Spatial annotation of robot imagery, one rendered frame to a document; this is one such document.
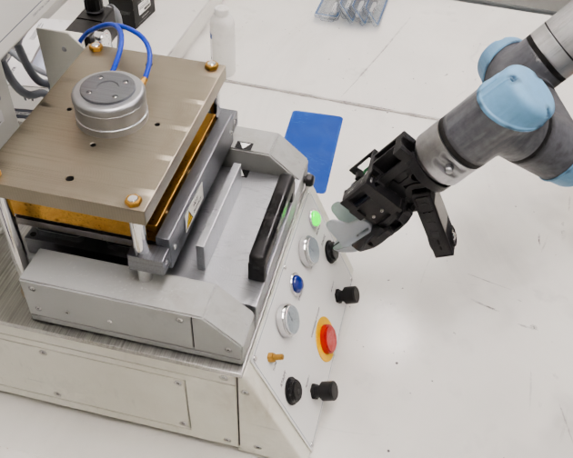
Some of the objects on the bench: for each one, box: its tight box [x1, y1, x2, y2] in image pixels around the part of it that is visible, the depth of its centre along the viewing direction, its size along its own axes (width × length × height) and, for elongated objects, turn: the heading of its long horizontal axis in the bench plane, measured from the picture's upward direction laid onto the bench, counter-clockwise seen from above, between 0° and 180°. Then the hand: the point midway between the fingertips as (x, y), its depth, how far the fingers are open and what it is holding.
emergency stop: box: [320, 324, 337, 354], centre depth 100 cm, size 2×4×4 cm, turn 165°
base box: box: [0, 186, 354, 458], centre depth 102 cm, size 54×38×17 cm
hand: (344, 245), depth 104 cm, fingers closed
